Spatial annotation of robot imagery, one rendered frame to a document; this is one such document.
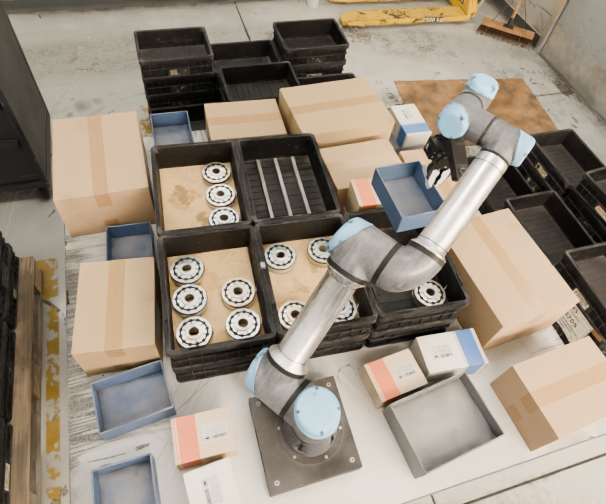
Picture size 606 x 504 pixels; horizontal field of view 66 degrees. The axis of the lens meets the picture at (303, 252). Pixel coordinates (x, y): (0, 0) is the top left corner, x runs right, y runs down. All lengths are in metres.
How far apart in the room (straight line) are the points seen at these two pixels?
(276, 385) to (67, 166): 1.06
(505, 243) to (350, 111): 0.81
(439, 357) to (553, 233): 1.29
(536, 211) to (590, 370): 1.22
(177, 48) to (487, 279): 2.22
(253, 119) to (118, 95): 1.76
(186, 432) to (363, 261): 0.68
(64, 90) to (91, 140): 1.85
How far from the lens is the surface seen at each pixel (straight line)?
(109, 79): 3.75
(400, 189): 1.50
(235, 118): 1.98
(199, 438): 1.39
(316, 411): 1.20
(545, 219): 2.70
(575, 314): 2.34
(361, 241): 1.09
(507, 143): 1.18
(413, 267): 1.08
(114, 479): 1.48
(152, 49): 3.08
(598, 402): 1.64
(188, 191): 1.75
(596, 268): 2.48
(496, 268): 1.66
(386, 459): 1.50
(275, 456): 1.40
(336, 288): 1.13
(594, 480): 2.61
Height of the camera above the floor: 2.12
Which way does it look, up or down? 55 degrees down
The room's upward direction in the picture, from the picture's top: 10 degrees clockwise
